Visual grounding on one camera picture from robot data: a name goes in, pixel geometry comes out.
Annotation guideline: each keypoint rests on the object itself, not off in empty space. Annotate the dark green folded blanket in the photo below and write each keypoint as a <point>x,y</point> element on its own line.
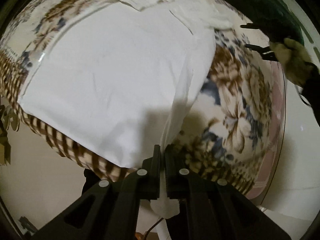
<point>272,17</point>

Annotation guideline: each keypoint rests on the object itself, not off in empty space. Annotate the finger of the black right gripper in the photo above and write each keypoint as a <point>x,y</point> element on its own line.
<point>254,26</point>
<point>266,53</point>

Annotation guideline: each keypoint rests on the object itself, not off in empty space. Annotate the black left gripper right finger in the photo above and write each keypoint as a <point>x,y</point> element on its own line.
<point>209,210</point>

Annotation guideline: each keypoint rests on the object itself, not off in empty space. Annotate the right gloved hand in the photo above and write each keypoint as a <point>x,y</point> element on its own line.
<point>295,60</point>

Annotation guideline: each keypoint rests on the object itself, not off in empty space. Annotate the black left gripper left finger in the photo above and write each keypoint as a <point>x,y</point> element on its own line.
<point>108,210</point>

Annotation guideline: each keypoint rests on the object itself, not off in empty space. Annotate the white t-shirt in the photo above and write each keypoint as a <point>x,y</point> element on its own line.
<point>121,79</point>

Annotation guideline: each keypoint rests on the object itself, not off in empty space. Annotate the pink checked bed sheet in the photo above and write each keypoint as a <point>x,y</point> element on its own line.
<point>270,160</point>

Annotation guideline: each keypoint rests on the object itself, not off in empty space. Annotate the floral bed cover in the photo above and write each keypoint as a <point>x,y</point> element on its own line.
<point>225,134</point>

